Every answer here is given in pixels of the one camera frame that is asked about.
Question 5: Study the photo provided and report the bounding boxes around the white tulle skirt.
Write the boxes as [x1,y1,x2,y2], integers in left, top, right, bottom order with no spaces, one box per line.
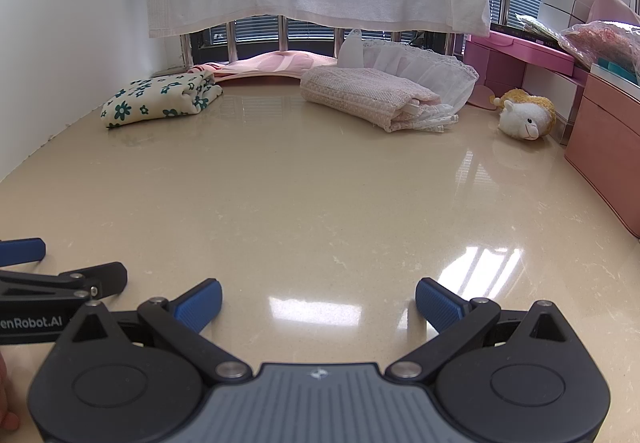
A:
[339,28,480,116]

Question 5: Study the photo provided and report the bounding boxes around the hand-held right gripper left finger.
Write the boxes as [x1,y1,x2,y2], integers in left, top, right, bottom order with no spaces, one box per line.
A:
[60,279,253,381]

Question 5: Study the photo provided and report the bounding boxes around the person's left hand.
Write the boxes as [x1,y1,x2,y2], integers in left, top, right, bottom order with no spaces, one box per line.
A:
[0,355,21,431]

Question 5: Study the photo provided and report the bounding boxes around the clear bag patterned contents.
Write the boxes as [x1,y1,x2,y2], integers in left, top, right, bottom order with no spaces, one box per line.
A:
[515,13,557,44]

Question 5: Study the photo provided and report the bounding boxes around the clear bag pink contents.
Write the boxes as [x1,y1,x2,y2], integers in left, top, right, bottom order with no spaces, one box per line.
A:
[557,20,640,74]

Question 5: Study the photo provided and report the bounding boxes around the pink drawer cabinet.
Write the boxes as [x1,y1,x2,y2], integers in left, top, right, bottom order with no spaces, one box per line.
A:
[564,73,640,239]

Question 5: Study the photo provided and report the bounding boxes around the pink desktop shelf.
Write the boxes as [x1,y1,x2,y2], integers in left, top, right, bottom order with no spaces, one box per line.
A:
[464,30,591,146]

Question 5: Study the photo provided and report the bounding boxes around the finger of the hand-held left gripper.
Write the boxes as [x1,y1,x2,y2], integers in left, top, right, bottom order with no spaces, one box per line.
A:
[0,238,47,269]
[0,262,128,310]

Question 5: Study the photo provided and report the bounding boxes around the pink knit garment lace trim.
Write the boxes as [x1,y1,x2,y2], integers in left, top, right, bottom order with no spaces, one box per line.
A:
[300,65,460,134]

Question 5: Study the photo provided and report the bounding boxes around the folded floral print cloth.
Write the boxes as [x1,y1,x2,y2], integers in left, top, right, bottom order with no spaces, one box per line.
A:
[101,72,224,130]

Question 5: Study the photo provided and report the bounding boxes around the pink flat box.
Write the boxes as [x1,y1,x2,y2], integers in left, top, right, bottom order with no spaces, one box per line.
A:
[590,0,640,26]

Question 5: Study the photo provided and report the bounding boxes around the pink flat cloth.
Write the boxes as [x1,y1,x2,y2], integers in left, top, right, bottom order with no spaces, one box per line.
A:
[187,50,341,86]

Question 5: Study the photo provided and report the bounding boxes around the teal box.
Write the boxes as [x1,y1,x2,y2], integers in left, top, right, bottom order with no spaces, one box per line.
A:
[592,58,640,84]

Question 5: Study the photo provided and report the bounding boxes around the pink round pad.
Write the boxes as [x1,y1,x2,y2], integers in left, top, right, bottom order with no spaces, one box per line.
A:
[470,85,499,112]

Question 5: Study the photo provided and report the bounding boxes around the yellow white plush alpaca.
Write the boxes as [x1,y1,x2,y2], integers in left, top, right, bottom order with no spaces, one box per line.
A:
[492,89,557,141]

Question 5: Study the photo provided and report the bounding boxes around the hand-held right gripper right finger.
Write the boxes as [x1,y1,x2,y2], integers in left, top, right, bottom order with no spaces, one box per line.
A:
[387,278,576,381]

